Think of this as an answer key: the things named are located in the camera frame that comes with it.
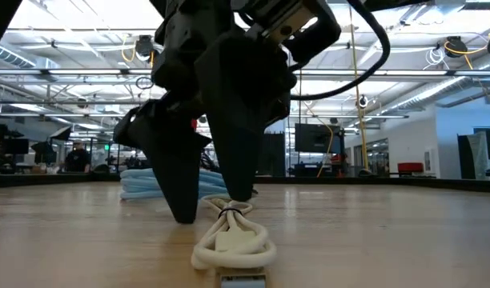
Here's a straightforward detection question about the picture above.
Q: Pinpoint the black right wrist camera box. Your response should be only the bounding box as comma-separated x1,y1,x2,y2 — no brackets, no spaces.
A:
284,7,343,64

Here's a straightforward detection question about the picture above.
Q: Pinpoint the yellow hanging cord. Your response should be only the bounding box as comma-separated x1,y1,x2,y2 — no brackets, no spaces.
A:
347,6,375,178

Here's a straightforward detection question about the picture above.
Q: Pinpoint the red cart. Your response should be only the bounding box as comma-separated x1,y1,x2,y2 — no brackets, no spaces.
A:
396,161,437,179

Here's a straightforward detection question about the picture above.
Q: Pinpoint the black ceiling cord reel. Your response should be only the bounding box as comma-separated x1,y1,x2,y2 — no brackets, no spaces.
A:
444,35,469,59
134,34,156,68

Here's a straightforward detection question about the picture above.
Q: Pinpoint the black equipment cabinet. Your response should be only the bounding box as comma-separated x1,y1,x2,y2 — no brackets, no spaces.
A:
257,131,287,177

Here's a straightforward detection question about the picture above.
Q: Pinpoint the person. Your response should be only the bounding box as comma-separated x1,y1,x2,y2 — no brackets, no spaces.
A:
63,139,93,174

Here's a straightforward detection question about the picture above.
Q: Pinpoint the thin cream USB cable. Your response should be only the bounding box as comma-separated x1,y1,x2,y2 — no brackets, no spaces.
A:
190,194,279,288

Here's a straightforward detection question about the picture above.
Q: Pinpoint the dark standing panel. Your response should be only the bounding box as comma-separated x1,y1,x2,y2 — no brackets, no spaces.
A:
456,131,489,180

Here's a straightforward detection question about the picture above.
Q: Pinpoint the black table frame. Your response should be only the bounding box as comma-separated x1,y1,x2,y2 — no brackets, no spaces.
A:
0,171,490,194

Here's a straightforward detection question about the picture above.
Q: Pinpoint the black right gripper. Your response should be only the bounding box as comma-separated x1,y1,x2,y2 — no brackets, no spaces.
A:
148,0,319,202

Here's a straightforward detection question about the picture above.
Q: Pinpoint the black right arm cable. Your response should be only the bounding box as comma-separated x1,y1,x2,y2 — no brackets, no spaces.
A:
289,0,392,102

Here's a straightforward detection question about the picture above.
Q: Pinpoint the pale blue cable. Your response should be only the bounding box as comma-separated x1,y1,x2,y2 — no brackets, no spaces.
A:
119,167,231,201

